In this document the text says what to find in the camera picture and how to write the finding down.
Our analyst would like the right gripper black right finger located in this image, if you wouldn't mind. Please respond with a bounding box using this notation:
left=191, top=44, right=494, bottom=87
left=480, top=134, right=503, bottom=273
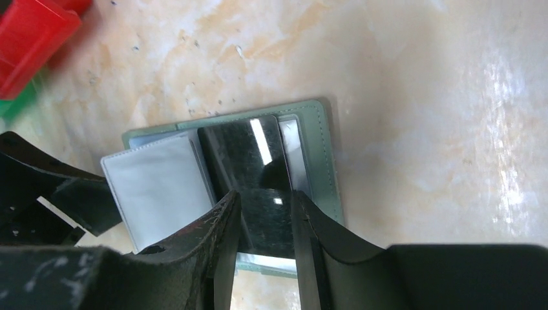
left=291, top=191, right=547, bottom=309

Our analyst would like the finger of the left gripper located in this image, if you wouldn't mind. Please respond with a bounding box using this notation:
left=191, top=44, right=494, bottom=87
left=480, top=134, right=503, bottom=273
left=1, top=131, right=122, bottom=246

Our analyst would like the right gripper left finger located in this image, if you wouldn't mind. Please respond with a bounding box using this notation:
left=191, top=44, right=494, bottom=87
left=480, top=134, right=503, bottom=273
left=1, top=191, right=241, bottom=309

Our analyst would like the green plastic bin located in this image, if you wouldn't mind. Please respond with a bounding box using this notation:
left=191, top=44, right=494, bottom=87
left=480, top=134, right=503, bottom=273
left=1, top=76, right=42, bottom=124

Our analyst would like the sage green card holder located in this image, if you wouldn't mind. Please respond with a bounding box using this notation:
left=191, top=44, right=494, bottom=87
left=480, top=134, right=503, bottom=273
left=101, top=100, right=344, bottom=278

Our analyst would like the black credit card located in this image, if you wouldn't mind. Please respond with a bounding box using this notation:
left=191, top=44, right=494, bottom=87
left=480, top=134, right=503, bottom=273
left=197, top=116, right=295, bottom=258

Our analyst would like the red plastic bin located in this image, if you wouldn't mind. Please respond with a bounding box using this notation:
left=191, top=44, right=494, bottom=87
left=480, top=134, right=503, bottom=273
left=1, top=0, right=92, bottom=100

